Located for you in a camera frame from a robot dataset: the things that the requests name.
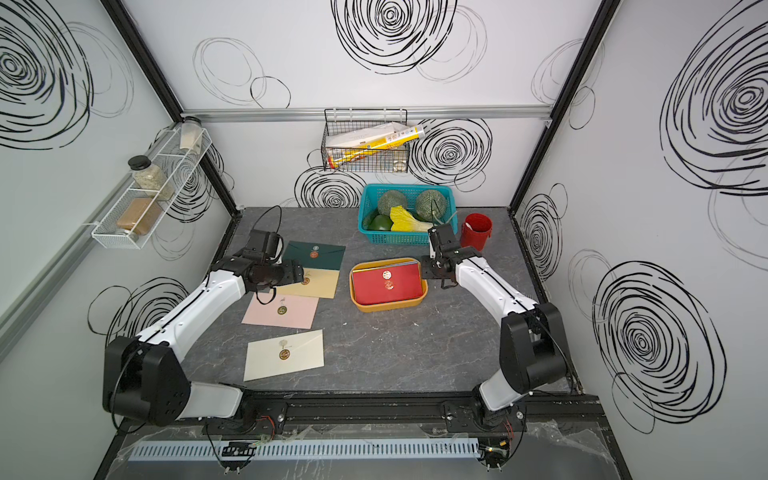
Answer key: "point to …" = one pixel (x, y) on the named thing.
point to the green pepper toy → (379, 223)
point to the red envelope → (388, 283)
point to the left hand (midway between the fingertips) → (289, 272)
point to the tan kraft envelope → (316, 283)
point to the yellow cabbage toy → (403, 221)
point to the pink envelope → (282, 311)
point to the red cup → (476, 230)
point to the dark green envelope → (315, 255)
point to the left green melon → (390, 199)
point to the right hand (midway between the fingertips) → (431, 268)
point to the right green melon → (431, 206)
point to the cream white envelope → (284, 354)
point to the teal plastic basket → (369, 201)
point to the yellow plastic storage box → (387, 305)
